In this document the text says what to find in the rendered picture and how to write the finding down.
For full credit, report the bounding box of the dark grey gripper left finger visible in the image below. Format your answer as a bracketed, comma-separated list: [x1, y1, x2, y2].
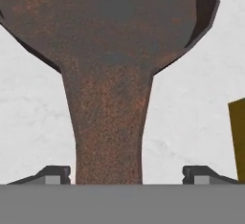
[7, 165, 72, 186]

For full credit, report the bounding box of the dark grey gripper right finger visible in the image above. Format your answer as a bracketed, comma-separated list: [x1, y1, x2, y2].
[182, 165, 240, 186]

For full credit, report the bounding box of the rusty brown frying pan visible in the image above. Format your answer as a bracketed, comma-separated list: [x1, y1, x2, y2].
[0, 0, 221, 186]

